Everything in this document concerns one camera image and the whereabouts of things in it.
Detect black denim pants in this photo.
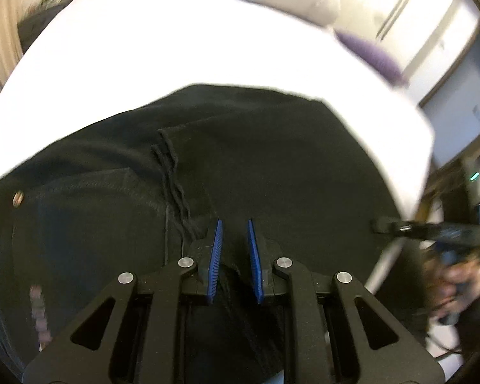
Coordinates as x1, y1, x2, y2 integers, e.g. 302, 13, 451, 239
0, 83, 409, 384

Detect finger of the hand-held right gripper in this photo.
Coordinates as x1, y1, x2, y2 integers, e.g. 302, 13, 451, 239
370, 216, 438, 243

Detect person's right hand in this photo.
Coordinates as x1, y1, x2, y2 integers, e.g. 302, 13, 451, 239
422, 254, 480, 324

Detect bed with white sheet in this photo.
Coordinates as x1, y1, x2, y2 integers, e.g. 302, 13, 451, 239
0, 0, 435, 225

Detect grey door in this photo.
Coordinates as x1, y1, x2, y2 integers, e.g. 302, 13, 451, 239
419, 28, 480, 169

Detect white wardrobe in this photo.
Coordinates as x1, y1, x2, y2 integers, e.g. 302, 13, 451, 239
332, 0, 480, 89

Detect purple cushion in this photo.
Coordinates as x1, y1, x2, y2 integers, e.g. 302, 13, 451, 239
336, 30, 409, 86

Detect grey nightstand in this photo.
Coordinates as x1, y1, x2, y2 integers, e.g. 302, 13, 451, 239
18, 2, 70, 49

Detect cream curtain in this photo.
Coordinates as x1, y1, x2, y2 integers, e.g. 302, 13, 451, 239
0, 0, 28, 100

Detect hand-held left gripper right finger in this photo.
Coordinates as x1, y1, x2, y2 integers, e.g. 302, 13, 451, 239
246, 219, 444, 384

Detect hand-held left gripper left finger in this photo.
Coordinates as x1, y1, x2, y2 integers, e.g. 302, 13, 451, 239
22, 219, 225, 384

